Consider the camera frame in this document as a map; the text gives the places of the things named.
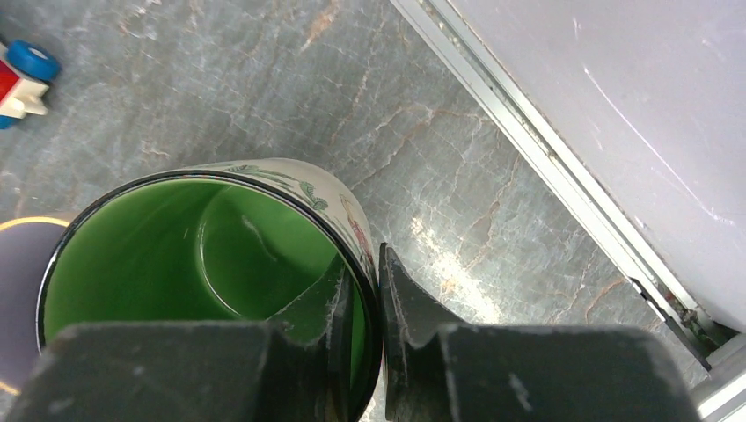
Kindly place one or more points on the black right gripper right pad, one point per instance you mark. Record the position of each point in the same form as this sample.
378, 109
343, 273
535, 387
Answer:
440, 368

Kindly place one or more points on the black right gripper left pad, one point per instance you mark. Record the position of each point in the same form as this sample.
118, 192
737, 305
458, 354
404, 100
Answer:
294, 367

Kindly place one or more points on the green inside ceramic mug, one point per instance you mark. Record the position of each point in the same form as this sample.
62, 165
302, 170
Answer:
232, 241

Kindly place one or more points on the pink ceramic mug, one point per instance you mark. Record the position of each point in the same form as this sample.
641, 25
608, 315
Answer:
26, 247

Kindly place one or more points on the red yellow toy block tower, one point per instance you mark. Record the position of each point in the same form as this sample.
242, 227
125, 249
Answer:
27, 71

